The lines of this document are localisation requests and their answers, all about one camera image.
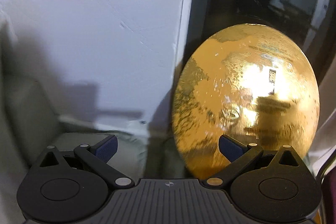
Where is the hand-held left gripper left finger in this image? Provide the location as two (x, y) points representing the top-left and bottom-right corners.
(31, 135), (135, 190)

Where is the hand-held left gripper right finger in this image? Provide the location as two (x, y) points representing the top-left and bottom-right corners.
(202, 135), (308, 190)

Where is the gold heart-shaped box lid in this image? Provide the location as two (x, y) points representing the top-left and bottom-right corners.
(172, 23), (321, 180)

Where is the grey sofa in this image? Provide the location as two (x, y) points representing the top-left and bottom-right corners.
(0, 22), (149, 178)

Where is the purple padded chair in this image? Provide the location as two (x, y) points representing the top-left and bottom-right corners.
(315, 157), (336, 224)

